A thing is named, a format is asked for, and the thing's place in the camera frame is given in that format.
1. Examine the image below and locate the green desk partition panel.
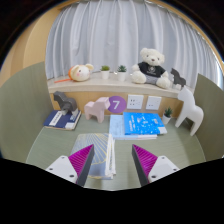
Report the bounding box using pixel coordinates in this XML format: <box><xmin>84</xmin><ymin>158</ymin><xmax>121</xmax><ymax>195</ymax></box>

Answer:
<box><xmin>192</xmin><ymin>73</ymin><xmax>224</xmax><ymax>163</ymax></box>
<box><xmin>0</xmin><ymin>61</ymin><xmax>56</xmax><ymax>164</ymax></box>

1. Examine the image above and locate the small potted green plant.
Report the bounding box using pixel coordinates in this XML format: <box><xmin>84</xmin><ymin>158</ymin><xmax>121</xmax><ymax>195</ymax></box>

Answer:
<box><xmin>161</xmin><ymin>106</ymin><xmax>174</xmax><ymax>126</ymax></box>
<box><xmin>100</xmin><ymin>64</ymin><xmax>111</xmax><ymax>80</ymax></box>
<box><xmin>116</xmin><ymin>64</ymin><xmax>128</xmax><ymax>82</ymax></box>

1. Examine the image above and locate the small dark grey horse figure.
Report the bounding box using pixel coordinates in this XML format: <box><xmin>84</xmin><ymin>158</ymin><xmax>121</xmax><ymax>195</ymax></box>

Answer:
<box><xmin>170</xmin><ymin>67</ymin><xmax>187</xmax><ymax>88</ymax></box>

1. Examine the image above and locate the light wooden ledge shelf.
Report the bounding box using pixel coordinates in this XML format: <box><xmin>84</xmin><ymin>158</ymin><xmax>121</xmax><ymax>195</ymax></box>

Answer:
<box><xmin>46</xmin><ymin>71</ymin><xmax>194</xmax><ymax>119</ymax></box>

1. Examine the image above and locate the orange and cream plush toy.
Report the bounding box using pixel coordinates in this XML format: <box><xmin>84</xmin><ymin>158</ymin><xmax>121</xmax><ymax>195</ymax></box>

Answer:
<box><xmin>68</xmin><ymin>63</ymin><xmax>95</xmax><ymax>83</ymax></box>

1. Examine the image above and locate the navy blue book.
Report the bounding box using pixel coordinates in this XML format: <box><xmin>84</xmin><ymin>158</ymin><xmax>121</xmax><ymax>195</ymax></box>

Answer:
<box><xmin>43</xmin><ymin>109</ymin><xmax>82</xmax><ymax>131</ymax></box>

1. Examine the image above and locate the white grey curtain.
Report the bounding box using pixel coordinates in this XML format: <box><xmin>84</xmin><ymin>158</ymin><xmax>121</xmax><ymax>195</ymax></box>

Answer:
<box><xmin>44</xmin><ymin>0</ymin><xmax>224</xmax><ymax>91</ymax></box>

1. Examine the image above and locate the purple round number sign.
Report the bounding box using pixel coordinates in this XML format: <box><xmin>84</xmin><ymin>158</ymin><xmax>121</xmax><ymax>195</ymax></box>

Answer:
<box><xmin>107</xmin><ymin>95</ymin><xmax>128</xmax><ymax>115</ymax></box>

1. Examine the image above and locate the white wooden horse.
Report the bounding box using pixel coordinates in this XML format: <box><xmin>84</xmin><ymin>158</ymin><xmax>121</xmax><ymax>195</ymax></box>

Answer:
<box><xmin>174</xmin><ymin>86</ymin><xmax>205</xmax><ymax>137</ymax></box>

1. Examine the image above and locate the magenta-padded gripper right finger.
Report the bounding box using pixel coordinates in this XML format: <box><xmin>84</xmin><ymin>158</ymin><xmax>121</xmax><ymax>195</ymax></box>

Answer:
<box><xmin>131</xmin><ymin>144</ymin><xmax>179</xmax><ymax>187</ymax></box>

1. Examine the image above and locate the large dark grey wooden horse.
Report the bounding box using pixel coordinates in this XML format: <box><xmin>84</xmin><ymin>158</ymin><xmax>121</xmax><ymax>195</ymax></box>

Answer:
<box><xmin>53</xmin><ymin>90</ymin><xmax>79</xmax><ymax>116</ymax></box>

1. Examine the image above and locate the light blue book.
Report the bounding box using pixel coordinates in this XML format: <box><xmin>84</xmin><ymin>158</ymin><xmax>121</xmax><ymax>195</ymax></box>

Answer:
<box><xmin>109</xmin><ymin>114</ymin><xmax>158</xmax><ymax>141</ymax></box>

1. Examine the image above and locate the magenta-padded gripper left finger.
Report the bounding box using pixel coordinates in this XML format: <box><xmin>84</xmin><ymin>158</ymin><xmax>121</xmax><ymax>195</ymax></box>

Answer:
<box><xmin>44</xmin><ymin>144</ymin><xmax>96</xmax><ymax>187</ymax></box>

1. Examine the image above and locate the pink wooden horse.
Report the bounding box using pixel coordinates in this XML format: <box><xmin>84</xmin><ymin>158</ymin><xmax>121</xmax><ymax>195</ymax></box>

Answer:
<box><xmin>83</xmin><ymin>96</ymin><xmax>112</xmax><ymax>124</ymax></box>

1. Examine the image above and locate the white teddy bear black shirt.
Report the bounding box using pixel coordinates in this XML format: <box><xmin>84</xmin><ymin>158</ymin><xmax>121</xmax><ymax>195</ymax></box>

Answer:
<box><xmin>130</xmin><ymin>47</ymin><xmax>173</xmax><ymax>90</ymax></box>

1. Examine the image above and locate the white wall socket plate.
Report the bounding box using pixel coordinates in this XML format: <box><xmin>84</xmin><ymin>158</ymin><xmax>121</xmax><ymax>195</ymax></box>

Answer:
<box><xmin>145</xmin><ymin>95</ymin><xmax>163</xmax><ymax>111</ymax></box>
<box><xmin>126</xmin><ymin>94</ymin><xmax>145</xmax><ymax>111</ymax></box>

